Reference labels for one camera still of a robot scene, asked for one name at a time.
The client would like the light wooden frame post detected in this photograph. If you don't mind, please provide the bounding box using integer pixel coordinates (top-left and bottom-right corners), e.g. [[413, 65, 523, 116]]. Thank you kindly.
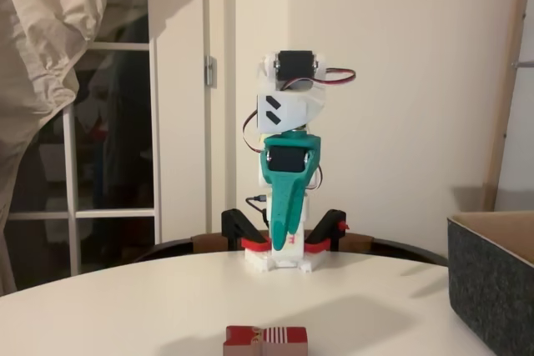
[[481, 0, 534, 213]]

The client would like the red and white block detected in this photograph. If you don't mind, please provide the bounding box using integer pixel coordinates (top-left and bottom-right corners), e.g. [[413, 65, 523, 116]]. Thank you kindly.
[[224, 324, 309, 356]]

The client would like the black cable with grey plug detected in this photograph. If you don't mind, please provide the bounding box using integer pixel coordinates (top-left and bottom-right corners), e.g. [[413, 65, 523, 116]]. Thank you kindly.
[[244, 193, 270, 228]]

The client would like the red white black servo cable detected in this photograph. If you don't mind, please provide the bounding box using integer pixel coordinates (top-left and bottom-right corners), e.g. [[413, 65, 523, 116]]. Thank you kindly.
[[283, 66, 359, 93], [306, 166, 325, 191], [242, 108, 268, 155]]

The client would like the silver door hinge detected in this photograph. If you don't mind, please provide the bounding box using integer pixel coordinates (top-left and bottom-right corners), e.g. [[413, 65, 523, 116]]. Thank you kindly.
[[203, 55, 218, 88]]

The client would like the black clamp with red pad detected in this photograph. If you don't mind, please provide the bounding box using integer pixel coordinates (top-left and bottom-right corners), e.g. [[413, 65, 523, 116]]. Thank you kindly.
[[220, 208, 273, 253], [303, 208, 350, 256]]

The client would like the translucent grey frame panel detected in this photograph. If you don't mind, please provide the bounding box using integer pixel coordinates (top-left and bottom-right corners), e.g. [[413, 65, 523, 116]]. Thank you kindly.
[[498, 0, 534, 213]]

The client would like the dark grey felt bin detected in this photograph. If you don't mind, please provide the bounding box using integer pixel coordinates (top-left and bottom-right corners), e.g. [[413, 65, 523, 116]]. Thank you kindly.
[[446, 210, 534, 356]]

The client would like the beige crumpled sheet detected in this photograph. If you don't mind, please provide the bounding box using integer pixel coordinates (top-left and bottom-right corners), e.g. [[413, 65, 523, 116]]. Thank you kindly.
[[0, 0, 201, 295]]

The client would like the dark wooden chair back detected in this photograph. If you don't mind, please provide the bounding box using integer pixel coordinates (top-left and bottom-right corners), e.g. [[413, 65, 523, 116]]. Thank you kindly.
[[133, 230, 450, 266]]

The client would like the white glazed door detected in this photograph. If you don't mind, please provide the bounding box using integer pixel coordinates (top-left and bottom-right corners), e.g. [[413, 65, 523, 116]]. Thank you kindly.
[[0, 9, 164, 278]]

